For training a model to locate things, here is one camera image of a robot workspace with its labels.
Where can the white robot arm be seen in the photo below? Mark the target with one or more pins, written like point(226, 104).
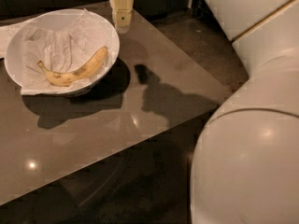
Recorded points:
point(245, 166)

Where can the white bowl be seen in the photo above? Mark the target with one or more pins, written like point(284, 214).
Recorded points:
point(13, 58)

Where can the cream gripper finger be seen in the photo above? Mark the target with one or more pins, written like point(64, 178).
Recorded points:
point(122, 11)

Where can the white paper under bowl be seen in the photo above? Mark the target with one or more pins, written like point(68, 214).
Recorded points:
point(6, 33)

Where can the white paper towel in bowl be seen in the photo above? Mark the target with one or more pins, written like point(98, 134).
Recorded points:
point(64, 50)

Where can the yellow banana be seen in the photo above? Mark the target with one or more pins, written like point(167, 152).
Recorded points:
point(87, 70)

